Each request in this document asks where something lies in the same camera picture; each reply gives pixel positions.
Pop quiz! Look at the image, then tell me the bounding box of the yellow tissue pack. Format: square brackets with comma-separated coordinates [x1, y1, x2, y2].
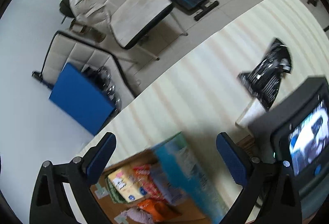
[107, 164, 149, 203]

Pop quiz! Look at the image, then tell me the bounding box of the blue foam mat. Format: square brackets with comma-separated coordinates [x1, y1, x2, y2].
[49, 63, 115, 135]

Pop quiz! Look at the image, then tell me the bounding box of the cardboard box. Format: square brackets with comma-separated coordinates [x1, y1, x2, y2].
[91, 131, 244, 224]

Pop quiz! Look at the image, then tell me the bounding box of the pink plush cloth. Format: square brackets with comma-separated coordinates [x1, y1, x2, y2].
[120, 207, 154, 224]

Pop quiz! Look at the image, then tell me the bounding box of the orange snack bag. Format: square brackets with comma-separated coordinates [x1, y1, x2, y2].
[138, 198, 182, 222]

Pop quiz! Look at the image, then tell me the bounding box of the white chair with jacket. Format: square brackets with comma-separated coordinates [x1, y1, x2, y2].
[110, 0, 188, 61]

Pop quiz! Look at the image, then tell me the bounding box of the green snack bag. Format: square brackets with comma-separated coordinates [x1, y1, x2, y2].
[105, 177, 127, 204]

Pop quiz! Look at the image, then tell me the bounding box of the white quilted chair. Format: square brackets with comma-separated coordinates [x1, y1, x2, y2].
[32, 30, 137, 107]

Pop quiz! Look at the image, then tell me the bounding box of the blue tissue pack with bear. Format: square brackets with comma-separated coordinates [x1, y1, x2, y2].
[150, 163, 189, 206]

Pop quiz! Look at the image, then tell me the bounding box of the red snack bag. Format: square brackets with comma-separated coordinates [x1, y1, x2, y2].
[133, 164, 165, 201]

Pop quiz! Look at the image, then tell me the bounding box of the black snack bag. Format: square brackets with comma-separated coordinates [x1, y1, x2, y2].
[237, 38, 292, 110]

